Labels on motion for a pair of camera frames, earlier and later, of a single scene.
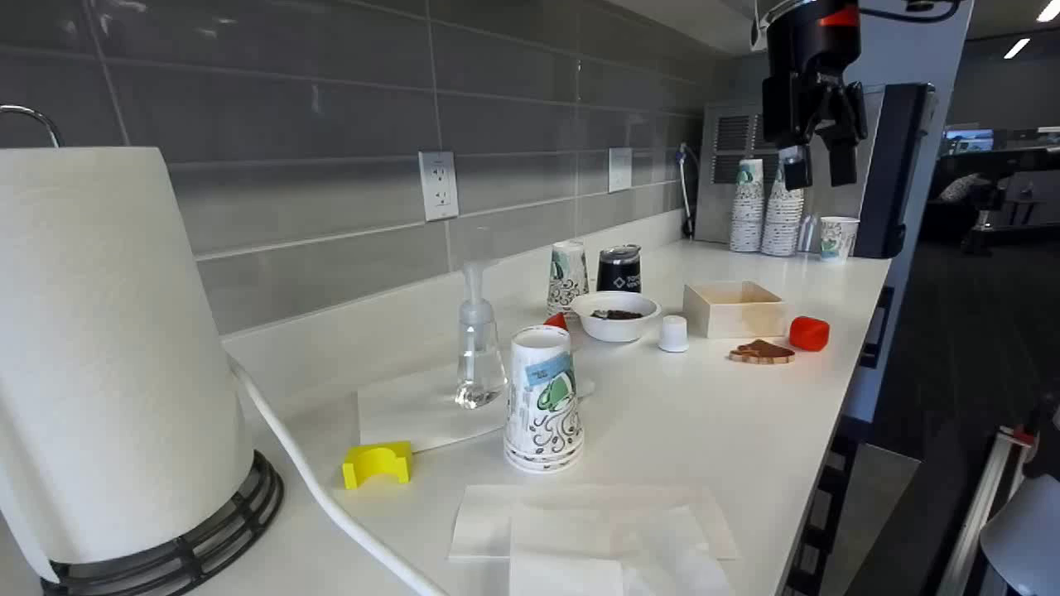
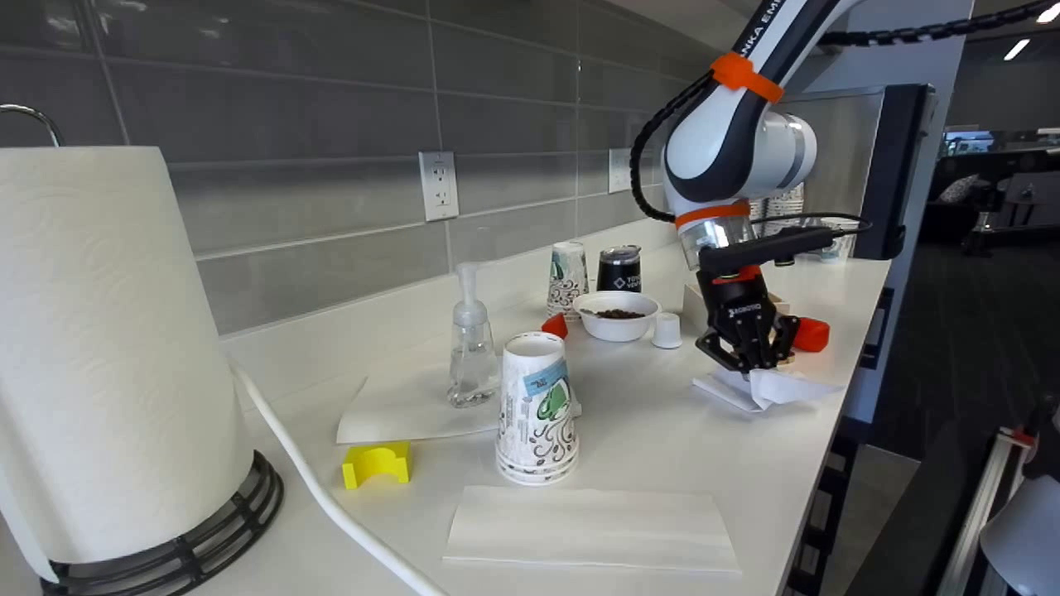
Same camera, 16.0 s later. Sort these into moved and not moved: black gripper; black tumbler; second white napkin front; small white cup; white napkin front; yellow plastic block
Moved: black gripper; white napkin front
Not moved: second white napkin front; small white cup; black tumbler; yellow plastic block
